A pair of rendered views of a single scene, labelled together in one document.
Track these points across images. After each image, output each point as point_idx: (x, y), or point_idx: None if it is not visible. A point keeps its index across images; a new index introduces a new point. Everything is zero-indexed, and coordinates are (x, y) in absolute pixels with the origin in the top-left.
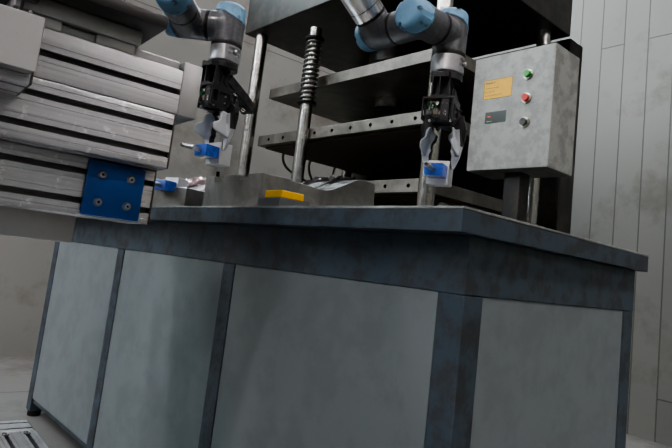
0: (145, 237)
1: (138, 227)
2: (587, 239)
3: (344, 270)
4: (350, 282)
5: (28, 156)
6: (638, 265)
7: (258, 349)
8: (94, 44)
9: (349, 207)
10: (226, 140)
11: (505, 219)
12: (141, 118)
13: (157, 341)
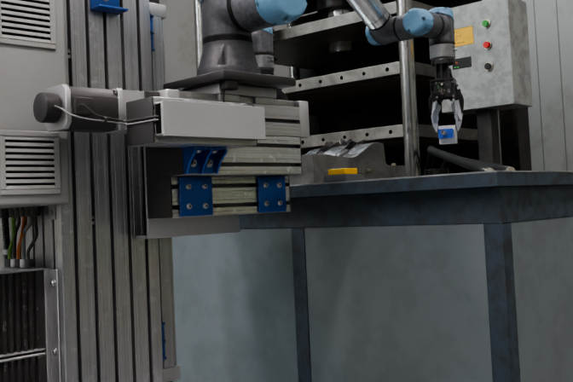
0: None
1: None
2: (564, 171)
3: (408, 219)
4: (414, 227)
5: (230, 182)
6: None
7: (342, 286)
8: (257, 104)
9: (411, 177)
10: None
11: (518, 171)
12: (281, 144)
13: (230, 300)
